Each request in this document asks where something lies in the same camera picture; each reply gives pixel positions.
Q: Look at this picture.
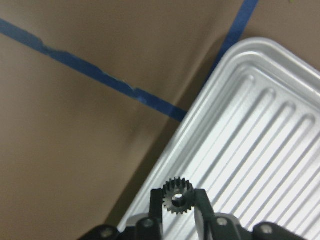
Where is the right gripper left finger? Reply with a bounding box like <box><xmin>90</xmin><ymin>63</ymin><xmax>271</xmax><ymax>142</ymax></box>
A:
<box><xmin>148</xmin><ymin>188</ymin><xmax>163</xmax><ymax>222</ymax></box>

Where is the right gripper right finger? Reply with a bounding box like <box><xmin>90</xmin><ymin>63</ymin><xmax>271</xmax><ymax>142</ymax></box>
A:
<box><xmin>194</xmin><ymin>189</ymin><xmax>215</xmax><ymax>222</ymax></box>

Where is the ribbed silver metal tray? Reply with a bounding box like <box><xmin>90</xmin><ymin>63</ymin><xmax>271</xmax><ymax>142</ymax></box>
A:
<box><xmin>118</xmin><ymin>37</ymin><xmax>320</xmax><ymax>240</ymax></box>

